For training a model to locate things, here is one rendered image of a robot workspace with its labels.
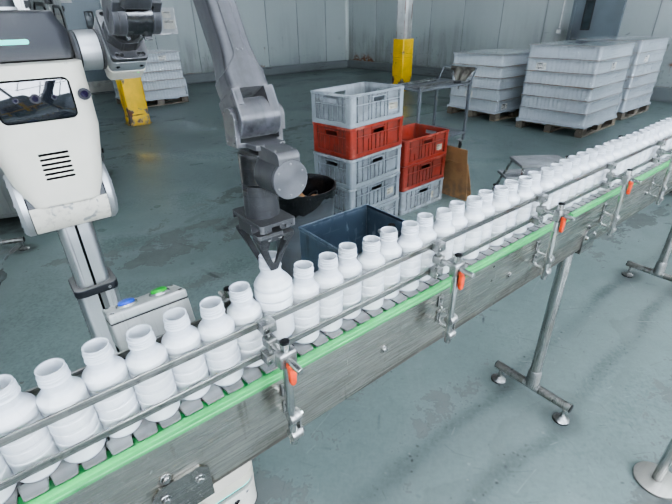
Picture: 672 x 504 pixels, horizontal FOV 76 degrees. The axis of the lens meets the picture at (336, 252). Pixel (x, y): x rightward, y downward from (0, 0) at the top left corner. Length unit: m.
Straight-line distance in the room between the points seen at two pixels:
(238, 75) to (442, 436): 1.70
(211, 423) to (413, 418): 1.38
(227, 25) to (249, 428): 0.67
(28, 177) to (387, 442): 1.57
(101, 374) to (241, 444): 0.30
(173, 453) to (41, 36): 0.92
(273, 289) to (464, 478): 1.36
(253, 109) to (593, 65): 6.58
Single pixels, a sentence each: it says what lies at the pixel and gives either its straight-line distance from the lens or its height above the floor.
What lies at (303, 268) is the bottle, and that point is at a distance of 0.83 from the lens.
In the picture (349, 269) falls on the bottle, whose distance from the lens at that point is 0.87.
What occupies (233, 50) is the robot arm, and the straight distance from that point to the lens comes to 0.69.
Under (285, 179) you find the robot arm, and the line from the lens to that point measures 0.62.
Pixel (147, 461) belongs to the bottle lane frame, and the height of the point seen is 0.96.
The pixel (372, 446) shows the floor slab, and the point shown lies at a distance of 1.98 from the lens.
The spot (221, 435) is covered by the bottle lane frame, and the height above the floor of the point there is 0.93.
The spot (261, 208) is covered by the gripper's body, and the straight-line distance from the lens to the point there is 0.70.
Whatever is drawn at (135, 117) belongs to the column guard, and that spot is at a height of 0.13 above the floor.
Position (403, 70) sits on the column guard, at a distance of 10.85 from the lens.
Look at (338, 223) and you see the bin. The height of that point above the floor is 0.91.
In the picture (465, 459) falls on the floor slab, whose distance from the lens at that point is 2.00.
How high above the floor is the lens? 1.57
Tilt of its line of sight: 29 degrees down
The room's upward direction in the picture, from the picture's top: 1 degrees counter-clockwise
